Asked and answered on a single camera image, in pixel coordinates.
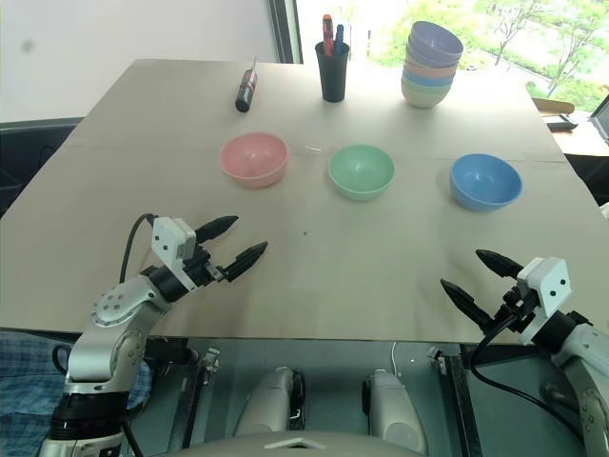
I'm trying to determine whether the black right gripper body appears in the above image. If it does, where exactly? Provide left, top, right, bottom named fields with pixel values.
left=492, top=284, right=542, bottom=334

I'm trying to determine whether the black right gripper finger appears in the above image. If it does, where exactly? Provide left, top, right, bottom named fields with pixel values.
left=440, top=278, right=492, bottom=330
left=475, top=248, right=521, bottom=281

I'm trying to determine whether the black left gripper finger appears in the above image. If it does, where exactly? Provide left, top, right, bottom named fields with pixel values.
left=222, top=241, right=269, bottom=286
left=194, top=215, right=240, bottom=246

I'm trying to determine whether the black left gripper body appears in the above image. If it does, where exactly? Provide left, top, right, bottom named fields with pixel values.
left=183, top=242, right=226, bottom=289

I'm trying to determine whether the metal table clamp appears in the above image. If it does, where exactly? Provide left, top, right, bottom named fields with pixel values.
left=198, top=347, right=223, bottom=385
left=426, top=346, right=449, bottom=378

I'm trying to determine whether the pink plastic bowl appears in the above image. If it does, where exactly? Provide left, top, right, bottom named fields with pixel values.
left=219, top=131, right=289, bottom=189

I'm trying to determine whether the blue plastic bowl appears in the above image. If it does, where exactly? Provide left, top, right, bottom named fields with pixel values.
left=449, top=152, right=523, bottom=212

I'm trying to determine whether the silver right robot leg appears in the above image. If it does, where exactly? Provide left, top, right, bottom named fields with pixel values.
left=360, top=368, right=429, bottom=453

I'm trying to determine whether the silver robot leg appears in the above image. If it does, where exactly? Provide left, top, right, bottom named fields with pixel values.
left=236, top=366, right=306, bottom=438
left=360, top=368, right=429, bottom=453

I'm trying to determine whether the silver left robot leg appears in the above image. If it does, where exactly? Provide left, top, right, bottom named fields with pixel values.
left=236, top=366, right=306, bottom=438

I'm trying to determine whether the black screwdriver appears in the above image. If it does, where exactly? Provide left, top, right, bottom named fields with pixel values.
left=234, top=55, right=260, bottom=113

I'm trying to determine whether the green plastic bowl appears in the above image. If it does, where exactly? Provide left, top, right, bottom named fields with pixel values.
left=326, top=144, right=396, bottom=202

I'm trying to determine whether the wooden side desk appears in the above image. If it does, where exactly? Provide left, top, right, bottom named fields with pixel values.
left=531, top=94, right=609, bottom=158

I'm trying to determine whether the black flat device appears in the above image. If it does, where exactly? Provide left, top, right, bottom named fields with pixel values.
left=545, top=112, right=580, bottom=133

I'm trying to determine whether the dark laptop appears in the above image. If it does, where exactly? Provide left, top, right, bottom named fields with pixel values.
left=586, top=100, right=609, bottom=145

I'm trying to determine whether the black pen cup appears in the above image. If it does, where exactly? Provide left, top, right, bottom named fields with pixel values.
left=315, top=40, right=351, bottom=103

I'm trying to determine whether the grey robot torso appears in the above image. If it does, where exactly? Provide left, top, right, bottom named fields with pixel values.
left=180, top=430, right=422, bottom=457

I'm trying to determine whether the mint green stacked bowl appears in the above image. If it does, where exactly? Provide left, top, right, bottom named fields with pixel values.
left=401, top=77, right=454, bottom=97

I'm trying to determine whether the light blue stacked bowl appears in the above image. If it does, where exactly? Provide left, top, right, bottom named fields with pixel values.
left=402, top=70, right=457, bottom=89

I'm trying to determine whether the blue plaid cloth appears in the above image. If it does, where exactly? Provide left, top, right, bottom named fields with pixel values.
left=0, top=329, right=154, bottom=457

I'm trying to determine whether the peach stacked bowl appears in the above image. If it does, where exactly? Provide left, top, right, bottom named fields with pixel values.
left=403, top=60, right=459, bottom=81

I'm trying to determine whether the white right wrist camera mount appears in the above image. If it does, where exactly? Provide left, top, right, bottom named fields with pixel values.
left=516, top=256, right=571, bottom=347

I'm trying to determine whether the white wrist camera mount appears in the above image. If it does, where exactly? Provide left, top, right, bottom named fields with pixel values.
left=150, top=217, right=197, bottom=291
left=516, top=256, right=571, bottom=347

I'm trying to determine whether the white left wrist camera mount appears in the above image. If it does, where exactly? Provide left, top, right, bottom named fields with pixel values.
left=150, top=217, right=197, bottom=291

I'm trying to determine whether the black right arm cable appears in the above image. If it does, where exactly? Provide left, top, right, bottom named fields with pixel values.
left=468, top=311, right=589, bottom=425

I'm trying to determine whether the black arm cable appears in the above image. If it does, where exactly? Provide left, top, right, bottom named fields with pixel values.
left=468, top=311, right=589, bottom=425
left=118, top=213, right=158, bottom=285

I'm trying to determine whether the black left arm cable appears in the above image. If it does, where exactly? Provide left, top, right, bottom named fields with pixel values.
left=118, top=213, right=158, bottom=285

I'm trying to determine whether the thin white cable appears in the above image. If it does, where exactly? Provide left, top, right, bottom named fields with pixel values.
left=390, top=341, right=406, bottom=378

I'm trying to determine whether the dark window frame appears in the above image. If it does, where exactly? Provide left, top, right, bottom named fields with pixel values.
left=267, top=0, right=305, bottom=64

